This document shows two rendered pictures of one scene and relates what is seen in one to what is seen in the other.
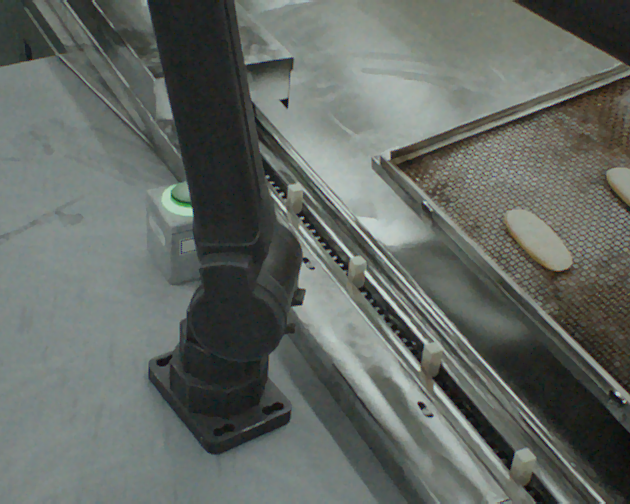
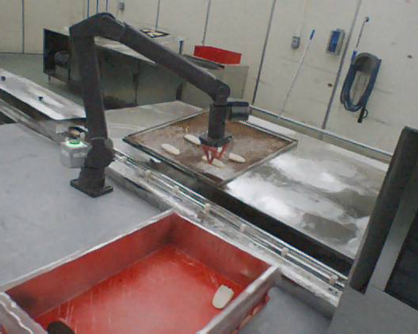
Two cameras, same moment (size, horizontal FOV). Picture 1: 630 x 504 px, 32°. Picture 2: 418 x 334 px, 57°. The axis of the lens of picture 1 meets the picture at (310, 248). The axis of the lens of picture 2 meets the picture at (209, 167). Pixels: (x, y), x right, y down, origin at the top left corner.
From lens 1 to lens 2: 0.50 m
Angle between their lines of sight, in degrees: 24
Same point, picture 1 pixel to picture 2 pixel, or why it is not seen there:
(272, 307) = (110, 150)
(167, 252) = (69, 157)
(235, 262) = (100, 137)
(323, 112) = not seen: hidden behind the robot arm
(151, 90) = (54, 123)
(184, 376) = (83, 177)
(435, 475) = (155, 192)
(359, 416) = (132, 186)
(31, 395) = (36, 189)
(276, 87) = not seen: hidden behind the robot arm
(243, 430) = (101, 191)
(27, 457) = (40, 200)
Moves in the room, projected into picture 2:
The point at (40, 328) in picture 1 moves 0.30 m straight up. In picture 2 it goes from (33, 177) to (33, 86)
